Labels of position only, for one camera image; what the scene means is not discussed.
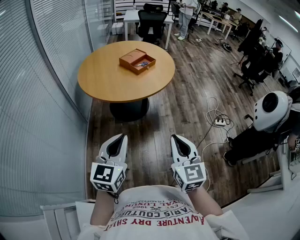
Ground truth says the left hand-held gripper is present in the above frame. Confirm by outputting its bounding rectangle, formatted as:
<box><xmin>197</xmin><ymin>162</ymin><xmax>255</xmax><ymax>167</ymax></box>
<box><xmin>90</xmin><ymin>133</ymin><xmax>129</xmax><ymax>193</ymax></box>

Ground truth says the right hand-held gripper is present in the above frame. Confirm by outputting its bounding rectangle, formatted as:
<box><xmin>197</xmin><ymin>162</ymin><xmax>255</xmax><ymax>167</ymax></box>
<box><xmin>170</xmin><ymin>134</ymin><xmax>207</xmax><ymax>192</ymax></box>

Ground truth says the brown wooden box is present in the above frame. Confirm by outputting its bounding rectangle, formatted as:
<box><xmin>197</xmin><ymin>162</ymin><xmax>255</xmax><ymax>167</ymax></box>
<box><xmin>119</xmin><ymin>48</ymin><xmax>157</xmax><ymax>75</ymax></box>

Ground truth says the person's right forearm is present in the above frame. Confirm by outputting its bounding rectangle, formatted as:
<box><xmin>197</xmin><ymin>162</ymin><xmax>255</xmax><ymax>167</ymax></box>
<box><xmin>187</xmin><ymin>187</ymin><xmax>224</xmax><ymax>218</ymax></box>

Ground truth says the person's left forearm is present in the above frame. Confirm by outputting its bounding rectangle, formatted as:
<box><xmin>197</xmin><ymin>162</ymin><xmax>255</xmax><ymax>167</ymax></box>
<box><xmin>90</xmin><ymin>189</ymin><xmax>120</xmax><ymax>226</ymax></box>

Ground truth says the black table base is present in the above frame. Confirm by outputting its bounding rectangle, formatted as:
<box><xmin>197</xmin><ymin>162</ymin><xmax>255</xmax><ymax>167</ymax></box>
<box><xmin>109</xmin><ymin>97</ymin><xmax>150</xmax><ymax>122</ymax></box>

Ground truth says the white helmet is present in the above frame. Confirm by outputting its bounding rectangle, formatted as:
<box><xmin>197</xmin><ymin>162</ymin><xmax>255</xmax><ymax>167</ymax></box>
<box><xmin>253</xmin><ymin>90</ymin><xmax>289</xmax><ymax>132</ymax></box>

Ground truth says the white printed shirt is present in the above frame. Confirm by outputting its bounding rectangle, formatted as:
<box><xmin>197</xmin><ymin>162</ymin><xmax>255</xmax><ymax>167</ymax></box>
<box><xmin>77</xmin><ymin>185</ymin><xmax>249</xmax><ymax>240</ymax></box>

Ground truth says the black office chair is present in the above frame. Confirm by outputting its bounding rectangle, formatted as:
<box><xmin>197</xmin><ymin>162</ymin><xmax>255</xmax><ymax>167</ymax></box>
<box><xmin>237</xmin><ymin>18</ymin><xmax>265</xmax><ymax>56</ymax></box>
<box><xmin>233</xmin><ymin>56</ymin><xmax>266</xmax><ymax>97</ymax></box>
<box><xmin>137</xmin><ymin>3</ymin><xmax>168</xmax><ymax>45</ymax></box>

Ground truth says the black floor device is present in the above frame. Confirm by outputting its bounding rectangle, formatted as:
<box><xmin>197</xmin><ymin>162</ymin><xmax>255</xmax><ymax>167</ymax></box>
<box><xmin>217</xmin><ymin>38</ymin><xmax>233</xmax><ymax>52</ymax></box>

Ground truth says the white carton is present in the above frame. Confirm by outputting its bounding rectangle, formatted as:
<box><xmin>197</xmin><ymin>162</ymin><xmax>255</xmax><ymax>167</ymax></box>
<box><xmin>111</xmin><ymin>22</ymin><xmax>124</xmax><ymax>36</ymax></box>

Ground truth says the wooden desk with white legs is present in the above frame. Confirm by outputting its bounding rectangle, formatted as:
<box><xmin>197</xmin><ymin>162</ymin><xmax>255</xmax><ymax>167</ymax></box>
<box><xmin>198</xmin><ymin>11</ymin><xmax>239</xmax><ymax>40</ymax></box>

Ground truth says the white floor cable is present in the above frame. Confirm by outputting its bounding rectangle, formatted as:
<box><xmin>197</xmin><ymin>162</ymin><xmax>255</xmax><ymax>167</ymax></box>
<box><xmin>202</xmin><ymin>96</ymin><xmax>235</xmax><ymax>192</ymax></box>

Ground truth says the white slatted frame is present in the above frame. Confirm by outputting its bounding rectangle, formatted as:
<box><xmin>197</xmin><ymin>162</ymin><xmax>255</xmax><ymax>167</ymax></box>
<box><xmin>39</xmin><ymin>199</ymin><xmax>97</xmax><ymax>240</ymax></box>

